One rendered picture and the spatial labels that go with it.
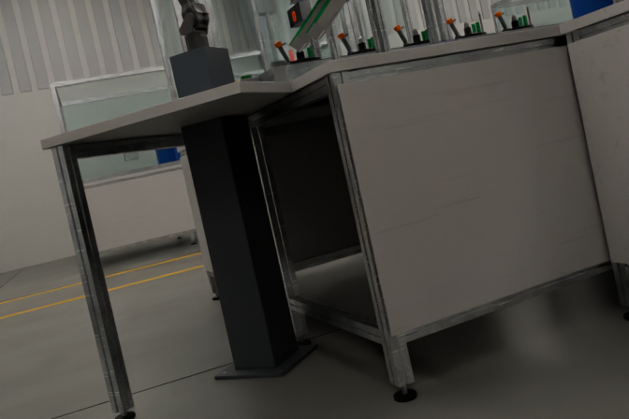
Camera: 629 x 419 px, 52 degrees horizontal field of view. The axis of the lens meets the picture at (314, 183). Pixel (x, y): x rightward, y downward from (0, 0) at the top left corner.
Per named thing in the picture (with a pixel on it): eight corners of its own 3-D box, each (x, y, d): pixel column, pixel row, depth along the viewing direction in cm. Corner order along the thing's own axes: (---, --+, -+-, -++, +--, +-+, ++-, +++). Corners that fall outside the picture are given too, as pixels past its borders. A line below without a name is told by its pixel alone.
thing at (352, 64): (329, 73, 155) (327, 61, 155) (197, 140, 294) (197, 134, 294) (719, 9, 209) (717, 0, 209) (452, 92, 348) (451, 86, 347)
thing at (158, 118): (41, 150, 187) (39, 139, 187) (217, 132, 268) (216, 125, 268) (241, 93, 156) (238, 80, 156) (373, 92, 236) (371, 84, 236)
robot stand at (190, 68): (182, 117, 211) (168, 57, 210) (207, 116, 223) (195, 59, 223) (217, 108, 205) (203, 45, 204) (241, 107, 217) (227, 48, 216)
